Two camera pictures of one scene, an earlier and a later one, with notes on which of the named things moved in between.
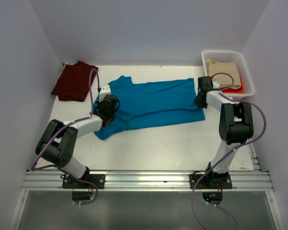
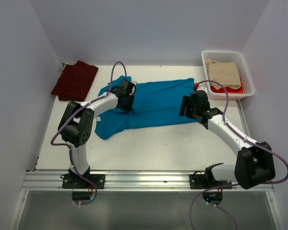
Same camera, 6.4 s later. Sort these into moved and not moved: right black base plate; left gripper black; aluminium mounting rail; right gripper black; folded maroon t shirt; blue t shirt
Moved: left gripper black; right gripper black
Not moved: blue t shirt; right black base plate; aluminium mounting rail; folded maroon t shirt
